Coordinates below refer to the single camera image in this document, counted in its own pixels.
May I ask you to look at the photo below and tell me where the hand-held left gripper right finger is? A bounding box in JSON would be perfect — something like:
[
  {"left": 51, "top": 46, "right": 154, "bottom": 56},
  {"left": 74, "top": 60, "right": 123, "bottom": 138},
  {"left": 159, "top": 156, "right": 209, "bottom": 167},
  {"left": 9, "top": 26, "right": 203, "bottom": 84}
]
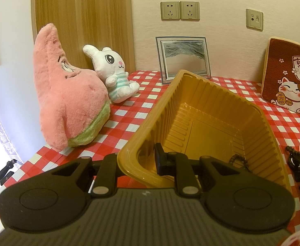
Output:
[{"left": 154, "top": 143, "right": 245, "bottom": 198}]

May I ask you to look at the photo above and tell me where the orange plastic tray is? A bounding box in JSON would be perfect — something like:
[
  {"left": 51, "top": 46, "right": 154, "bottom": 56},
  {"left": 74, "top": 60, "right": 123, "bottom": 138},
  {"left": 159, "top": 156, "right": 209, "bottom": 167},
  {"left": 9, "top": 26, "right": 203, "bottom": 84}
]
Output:
[{"left": 116, "top": 69, "right": 293, "bottom": 201}]

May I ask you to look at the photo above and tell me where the wooden wardrobe panel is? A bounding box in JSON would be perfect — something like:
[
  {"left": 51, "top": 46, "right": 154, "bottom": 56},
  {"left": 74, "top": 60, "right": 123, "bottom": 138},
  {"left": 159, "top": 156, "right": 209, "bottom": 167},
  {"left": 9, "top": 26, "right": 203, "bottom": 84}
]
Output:
[{"left": 31, "top": 0, "right": 136, "bottom": 75}]

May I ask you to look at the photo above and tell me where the beige wall data panel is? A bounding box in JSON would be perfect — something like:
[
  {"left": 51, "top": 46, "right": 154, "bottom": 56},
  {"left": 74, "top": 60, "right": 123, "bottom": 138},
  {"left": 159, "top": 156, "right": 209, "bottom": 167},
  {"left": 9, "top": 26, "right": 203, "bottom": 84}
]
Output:
[{"left": 246, "top": 8, "right": 264, "bottom": 30}]

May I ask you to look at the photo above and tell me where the white rabbit plush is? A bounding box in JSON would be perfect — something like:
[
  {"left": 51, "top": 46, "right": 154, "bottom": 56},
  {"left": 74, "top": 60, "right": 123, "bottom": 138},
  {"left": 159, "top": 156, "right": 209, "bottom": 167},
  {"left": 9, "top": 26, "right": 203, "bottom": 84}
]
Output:
[{"left": 83, "top": 44, "right": 140, "bottom": 104}]

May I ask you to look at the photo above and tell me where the framed sand picture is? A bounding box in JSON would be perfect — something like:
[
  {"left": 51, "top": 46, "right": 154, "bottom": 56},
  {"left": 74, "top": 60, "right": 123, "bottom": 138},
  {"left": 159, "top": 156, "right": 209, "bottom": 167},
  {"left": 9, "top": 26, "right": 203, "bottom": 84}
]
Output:
[{"left": 155, "top": 36, "right": 212, "bottom": 85}]

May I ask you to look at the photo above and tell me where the brown cat print cushion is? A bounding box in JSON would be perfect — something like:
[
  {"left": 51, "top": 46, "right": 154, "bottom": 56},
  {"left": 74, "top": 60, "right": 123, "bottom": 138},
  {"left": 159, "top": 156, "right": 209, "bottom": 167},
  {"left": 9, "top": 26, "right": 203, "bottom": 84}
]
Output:
[{"left": 261, "top": 37, "right": 300, "bottom": 118}]

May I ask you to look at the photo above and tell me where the beige wall socket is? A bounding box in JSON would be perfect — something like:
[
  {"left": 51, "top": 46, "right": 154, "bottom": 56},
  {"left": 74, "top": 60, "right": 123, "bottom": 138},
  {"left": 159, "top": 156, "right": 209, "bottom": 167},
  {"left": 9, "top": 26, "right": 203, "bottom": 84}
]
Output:
[
  {"left": 161, "top": 1, "right": 180, "bottom": 20},
  {"left": 180, "top": 1, "right": 200, "bottom": 21}
]

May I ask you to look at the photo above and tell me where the red white checkered tablecloth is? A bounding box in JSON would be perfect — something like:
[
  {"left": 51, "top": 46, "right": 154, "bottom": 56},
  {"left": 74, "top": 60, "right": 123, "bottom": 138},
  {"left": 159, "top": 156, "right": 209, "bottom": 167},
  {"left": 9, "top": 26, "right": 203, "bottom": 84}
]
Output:
[{"left": 0, "top": 69, "right": 300, "bottom": 246}]

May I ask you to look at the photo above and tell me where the pink star plush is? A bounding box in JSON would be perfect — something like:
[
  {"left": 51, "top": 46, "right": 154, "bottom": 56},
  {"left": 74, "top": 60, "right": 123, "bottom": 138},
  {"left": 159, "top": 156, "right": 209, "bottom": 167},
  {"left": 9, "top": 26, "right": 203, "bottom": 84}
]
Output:
[{"left": 33, "top": 23, "right": 112, "bottom": 151}]

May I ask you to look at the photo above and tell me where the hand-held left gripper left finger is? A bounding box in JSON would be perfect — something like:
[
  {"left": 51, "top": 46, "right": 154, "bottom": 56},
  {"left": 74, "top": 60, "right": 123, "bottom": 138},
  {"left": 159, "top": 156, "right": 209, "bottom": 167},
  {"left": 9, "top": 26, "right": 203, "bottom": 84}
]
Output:
[{"left": 51, "top": 153, "right": 120, "bottom": 198}]

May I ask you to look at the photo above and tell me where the brown wooden bead string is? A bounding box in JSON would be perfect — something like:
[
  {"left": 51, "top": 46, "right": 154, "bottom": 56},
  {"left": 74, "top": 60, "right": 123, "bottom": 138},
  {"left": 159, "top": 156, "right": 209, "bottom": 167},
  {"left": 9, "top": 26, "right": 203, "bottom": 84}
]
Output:
[{"left": 229, "top": 154, "right": 250, "bottom": 171}]

